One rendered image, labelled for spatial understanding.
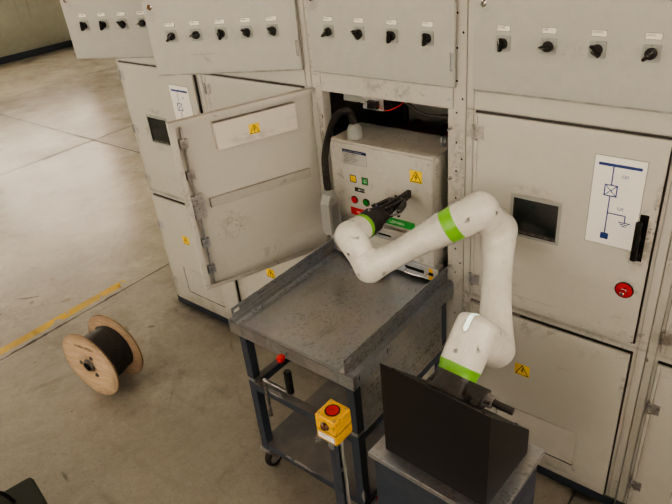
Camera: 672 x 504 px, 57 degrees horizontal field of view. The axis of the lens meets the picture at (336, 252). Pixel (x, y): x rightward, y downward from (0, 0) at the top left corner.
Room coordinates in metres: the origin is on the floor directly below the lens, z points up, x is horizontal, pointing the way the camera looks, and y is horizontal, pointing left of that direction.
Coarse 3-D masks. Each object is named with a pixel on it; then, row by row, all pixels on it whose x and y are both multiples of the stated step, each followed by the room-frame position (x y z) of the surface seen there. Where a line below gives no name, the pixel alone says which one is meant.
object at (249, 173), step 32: (288, 96) 2.45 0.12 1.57; (192, 128) 2.29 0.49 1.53; (224, 128) 2.32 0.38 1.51; (256, 128) 2.38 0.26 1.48; (288, 128) 2.44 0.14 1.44; (192, 160) 2.28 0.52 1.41; (224, 160) 2.34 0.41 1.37; (256, 160) 2.40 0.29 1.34; (288, 160) 2.47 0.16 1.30; (320, 160) 2.50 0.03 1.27; (192, 192) 2.27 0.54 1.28; (224, 192) 2.33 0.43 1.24; (256, 192) 2.37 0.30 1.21; (288, 192) 2.46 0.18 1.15; (320, 192) 2.53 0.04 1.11; (192, 224) 2.23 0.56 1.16; (224, 224) 2.32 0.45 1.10; (256, 224) 2.38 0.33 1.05; (288, 224) 2.45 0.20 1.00; (320, 224) 2.52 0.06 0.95; (224, 256) 2.30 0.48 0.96; (256, 256) 2.37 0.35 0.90; (288, 256) 2.44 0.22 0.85
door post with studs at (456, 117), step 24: (456, 24) 2.08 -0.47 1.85; (456, 48) 2.08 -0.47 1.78; (456, 72) 2.08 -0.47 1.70; (456, 96) 2.08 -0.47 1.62; (456, 120) 2.08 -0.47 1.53; (456, 144) 2.08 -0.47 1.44; (456, 168) 2.08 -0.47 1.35; (456, 192) 2.08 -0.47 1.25; (456, 264) 2.08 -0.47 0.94; (456, 288) 2.08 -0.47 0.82; (456, 312) 2.08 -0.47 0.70
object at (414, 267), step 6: (336, 246) 2.42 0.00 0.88; (408, 264) 2.16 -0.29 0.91; (414, 264) 2.14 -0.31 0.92; (420, 264) 2.13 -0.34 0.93; (438, 264) 2.11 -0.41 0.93; (402, 270) 2.18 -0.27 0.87; (408, 270) 2.16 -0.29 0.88; (414, 270) 2.14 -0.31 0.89; (420, 270) 2.12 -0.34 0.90; (438, 270) 2.07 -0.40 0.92; (432, 276) 2.09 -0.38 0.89
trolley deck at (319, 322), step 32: (320, 288) 2.14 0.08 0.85; (352, 288) 2.12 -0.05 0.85; (384, 288) 2.10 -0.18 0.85; (416, 288) 2.07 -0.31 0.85; (448, 288) 2.05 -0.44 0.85; (256, 320) 1.97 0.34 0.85; (288, 320) 1.94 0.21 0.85; (320, 320) 1.92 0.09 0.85; (352, 320) 1.90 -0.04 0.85; (384, 320) 1.88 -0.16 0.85; (416, 320) 1.87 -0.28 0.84; (288, 352) 1.77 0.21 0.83; (320, 352) 1.73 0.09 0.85; (384, 352) 1.71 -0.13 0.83; (352, 384) 1.58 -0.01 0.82
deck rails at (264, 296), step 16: (320, 256) 2.36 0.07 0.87; (288, 272) 2.21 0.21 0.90; (304, 272) 2.28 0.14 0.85; (272, 288) 2.13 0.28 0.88; (288, 288) 2.16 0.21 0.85; (432, 288) 2.02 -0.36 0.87; (240, 304) 2.00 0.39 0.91; (256, 304) 2.06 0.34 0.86; (416, 304) 1.93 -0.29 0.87; (240, 320) 1.97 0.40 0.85; (400, 320) 1.85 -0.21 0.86; (384, 336) 1.77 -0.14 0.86; (352, 352) 1.63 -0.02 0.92; (368, 352) 1.70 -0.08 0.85; (352, 368) 1.63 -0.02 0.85
